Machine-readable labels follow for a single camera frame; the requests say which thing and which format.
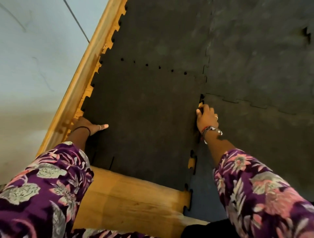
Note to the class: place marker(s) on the wooden baseboard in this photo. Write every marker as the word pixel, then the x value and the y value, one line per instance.
pixel 81 73

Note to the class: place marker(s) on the person's right fingers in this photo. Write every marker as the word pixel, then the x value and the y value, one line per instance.
pixel 205 110

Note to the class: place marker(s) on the person's left thumb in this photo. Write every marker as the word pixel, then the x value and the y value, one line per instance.
pixel 102 127

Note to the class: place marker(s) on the purple floral left sleeve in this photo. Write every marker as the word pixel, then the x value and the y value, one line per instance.
pixel 41 191

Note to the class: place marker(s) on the purple floral sleeve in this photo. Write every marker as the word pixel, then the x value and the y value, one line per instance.
pixel 41 191
pixel 262 198

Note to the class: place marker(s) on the dark grey foam puzzle mat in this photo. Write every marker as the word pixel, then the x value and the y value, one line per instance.
pixel 166 31
pixel 147 117
pixel 262 54
pixel 260 152

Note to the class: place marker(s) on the person's right forearm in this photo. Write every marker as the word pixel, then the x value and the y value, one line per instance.
pixel 218 148

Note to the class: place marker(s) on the black wrist thread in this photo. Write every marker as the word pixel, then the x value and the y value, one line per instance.
pixel 83 127

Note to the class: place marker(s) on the red wrist thread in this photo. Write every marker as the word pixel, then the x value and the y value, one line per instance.
pixel 204 129

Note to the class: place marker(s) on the black trousers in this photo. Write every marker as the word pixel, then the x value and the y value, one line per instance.
pixel 211 229

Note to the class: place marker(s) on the person's left hand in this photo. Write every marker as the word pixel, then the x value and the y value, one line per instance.
pixel 86 123

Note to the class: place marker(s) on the person's right hand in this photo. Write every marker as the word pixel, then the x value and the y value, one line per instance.
pixel 207 119

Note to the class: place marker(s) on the person's left forearm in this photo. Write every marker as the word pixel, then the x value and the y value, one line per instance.
pixel 79 138

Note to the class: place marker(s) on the purple floral right sleeve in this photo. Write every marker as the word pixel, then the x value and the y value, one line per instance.
pixel 262 198

